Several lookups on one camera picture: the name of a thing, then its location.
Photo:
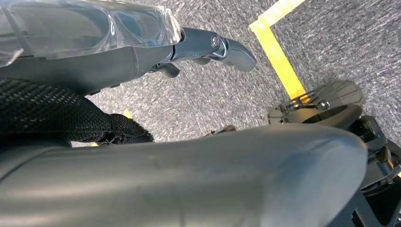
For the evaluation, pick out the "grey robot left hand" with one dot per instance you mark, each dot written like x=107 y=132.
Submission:
x=78 y=62

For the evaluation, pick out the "grey left thigh shell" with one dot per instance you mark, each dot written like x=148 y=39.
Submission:
x=188 y=181

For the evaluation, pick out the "yellow floor tape square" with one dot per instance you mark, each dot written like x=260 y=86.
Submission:
x=275 y=53

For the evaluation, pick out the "black left robot foot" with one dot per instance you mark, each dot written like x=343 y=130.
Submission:
x=332 y=94

